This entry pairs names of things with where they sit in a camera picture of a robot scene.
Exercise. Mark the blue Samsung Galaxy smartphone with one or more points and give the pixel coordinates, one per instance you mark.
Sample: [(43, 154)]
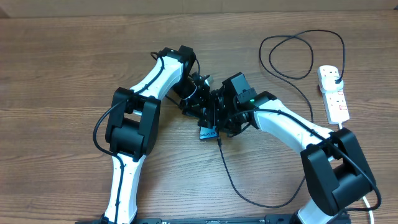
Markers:
[(208, 133)]

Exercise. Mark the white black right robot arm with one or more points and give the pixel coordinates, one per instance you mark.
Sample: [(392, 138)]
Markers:
[(338, 176)]

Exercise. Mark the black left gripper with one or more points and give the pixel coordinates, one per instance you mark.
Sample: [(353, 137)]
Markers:
[(202, 101)]

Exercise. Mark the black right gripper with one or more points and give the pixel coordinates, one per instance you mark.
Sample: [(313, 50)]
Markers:
[(217, 109)]

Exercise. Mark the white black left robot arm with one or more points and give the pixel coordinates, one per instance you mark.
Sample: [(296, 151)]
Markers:
[(128, 130)]

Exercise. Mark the white charger plug adapter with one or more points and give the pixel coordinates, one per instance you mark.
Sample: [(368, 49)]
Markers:
[(329, 84)]

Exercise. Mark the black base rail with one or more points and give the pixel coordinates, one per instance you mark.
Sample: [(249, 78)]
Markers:
[(268, 219)]

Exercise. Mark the white power extension strip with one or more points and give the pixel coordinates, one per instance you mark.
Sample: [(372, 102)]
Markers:
[(334, 102)]

